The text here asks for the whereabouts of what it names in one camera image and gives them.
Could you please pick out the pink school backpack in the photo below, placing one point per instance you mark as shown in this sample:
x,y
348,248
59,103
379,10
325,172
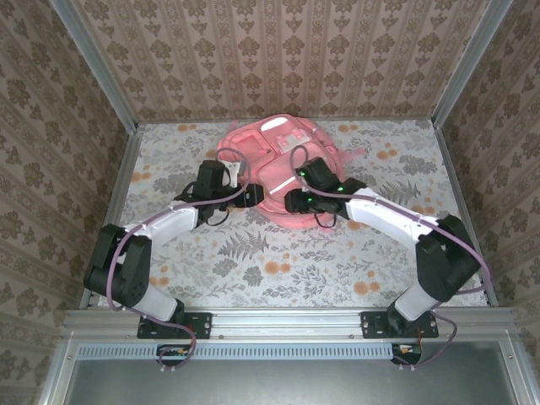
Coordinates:
x,y
278,169

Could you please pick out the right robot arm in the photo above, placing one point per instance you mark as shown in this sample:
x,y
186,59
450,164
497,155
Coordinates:
x,y
443,261

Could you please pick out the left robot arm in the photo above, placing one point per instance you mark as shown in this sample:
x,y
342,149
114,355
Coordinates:
x,y
126,270

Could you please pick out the grey metal sheet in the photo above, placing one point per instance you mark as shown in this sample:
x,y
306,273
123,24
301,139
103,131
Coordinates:
x,y
287,384

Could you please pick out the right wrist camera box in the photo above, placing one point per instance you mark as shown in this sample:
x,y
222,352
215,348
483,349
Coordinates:
x,y
320,173

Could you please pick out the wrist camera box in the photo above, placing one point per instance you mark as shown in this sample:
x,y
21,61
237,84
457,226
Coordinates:
x,y
320,173
213,175

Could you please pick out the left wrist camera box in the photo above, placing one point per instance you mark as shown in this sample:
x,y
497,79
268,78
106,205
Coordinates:
x,y
213,175

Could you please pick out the long aluminium mounting rail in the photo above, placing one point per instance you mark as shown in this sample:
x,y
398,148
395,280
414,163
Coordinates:
x,y
287,322

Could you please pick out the aluminium side rail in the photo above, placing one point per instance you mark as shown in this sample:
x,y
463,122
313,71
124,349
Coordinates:
x,y
122,177
453,169

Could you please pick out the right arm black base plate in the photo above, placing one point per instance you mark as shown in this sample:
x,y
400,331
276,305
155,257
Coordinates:
x,y
371,327

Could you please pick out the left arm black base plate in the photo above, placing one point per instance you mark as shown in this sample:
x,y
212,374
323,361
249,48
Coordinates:
x,y
202,325

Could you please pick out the aluminium frame post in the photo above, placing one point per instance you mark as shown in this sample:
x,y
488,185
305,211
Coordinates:
x,y
472,63
97,67

